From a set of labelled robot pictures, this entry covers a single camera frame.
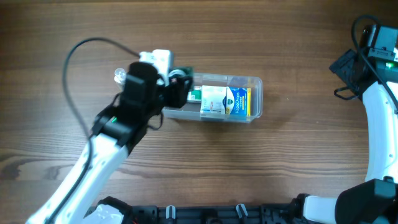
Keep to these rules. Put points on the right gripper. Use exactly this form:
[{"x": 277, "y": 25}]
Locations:
[{"x": 342, "y": 66}]

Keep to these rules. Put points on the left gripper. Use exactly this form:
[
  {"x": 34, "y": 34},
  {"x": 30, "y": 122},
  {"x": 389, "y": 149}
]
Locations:
[{"x": 178, "y": 93}]

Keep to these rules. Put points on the white green medicine box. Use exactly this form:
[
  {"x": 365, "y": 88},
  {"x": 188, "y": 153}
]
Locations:
[{"x": 195, "y": 96}]

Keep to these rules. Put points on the green round floss pack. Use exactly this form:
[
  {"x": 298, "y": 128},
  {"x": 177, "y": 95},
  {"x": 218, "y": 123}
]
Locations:
[{"x": 181, "y": 72}]

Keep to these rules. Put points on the white blue medicine box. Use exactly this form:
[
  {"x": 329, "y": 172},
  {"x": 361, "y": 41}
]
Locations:
[{"x": 213, "y": 99}]

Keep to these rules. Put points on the clear plastic container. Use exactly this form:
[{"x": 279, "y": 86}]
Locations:
[{"x": 191, "y": 111}]

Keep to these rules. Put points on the white plastic bottle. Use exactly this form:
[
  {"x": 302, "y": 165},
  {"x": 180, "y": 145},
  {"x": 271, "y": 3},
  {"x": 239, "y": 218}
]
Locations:
[{"x": 120, "y": 77}]

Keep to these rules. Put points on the blue yellow VapoDrops box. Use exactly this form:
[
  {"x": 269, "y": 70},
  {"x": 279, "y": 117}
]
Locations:
[{"x": 238, "y": 101}]

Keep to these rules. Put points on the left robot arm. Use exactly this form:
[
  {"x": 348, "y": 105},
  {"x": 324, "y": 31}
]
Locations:
[{"x": 147, "y": 89}]

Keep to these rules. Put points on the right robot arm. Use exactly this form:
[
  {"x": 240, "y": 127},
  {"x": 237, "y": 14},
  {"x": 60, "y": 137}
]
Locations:
[{"x": 370, "y": 73}]

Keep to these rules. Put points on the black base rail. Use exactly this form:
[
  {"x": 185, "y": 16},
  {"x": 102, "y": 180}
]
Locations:
[{"x": 112, "y": 210}]

